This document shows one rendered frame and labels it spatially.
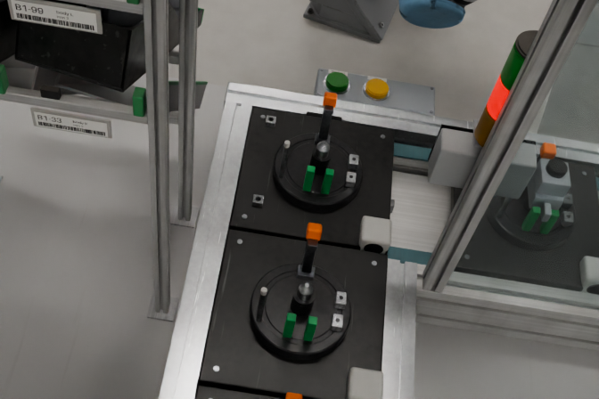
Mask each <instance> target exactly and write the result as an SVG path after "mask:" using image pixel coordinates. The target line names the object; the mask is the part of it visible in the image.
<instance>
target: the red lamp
mask: <svg viewBox="0 0 599 399"><path fill-rule="evenodd" d="M509 92H510V91H509V90H507V89H506V88H505V86H504V85H503V83H502V81H501V78H500V76H499V78H498V80H497V82H496V85H495V87H494V89H493V91H492V94H491V95H490V97H489V99H488V103H487V109H488V113H489V115H490V116H491V117H492V118H493V119H494V120H496V119H497V117H498V115H499V112H500V110H501V109H502V107H503V105H504V103H505V100H506V98H507V96H508V94H509Z"/></svg>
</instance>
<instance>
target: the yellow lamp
mask: <svg viewBox="0 0 599 399"><path fill-rule="evenodd" d="M494 124H495V120H494V119H493V118H492V117H491V116H490V115H489V113H488V109H487V105H486V107H485V109H484V111H483V113H482V115H481V117H480V121H479V123H478V125H477V126H476V129H475V132H474V135H475V138H476V141H477V142H478V144H479V145H480V146H481V147H482V148H483V146H484V144H485V142H486V140H487V139H488V136H489V134H490V131H491V129H492V127H493V125H494Z"/></svg>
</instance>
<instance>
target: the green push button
mask: <svg viewBox="0 0 599 399"><path fill-rule="evenodd" d="M325 84H326V86H327V87H328V88H329V89H330V90H332V91H334V92H343V91H345V90H346V89H347V88H348V86H349V79H348V77H347V76H346V75H344V74H342V73H340V72H332V73H330V74H329V75H328V76H327V77H326V80H325Z"/></svg>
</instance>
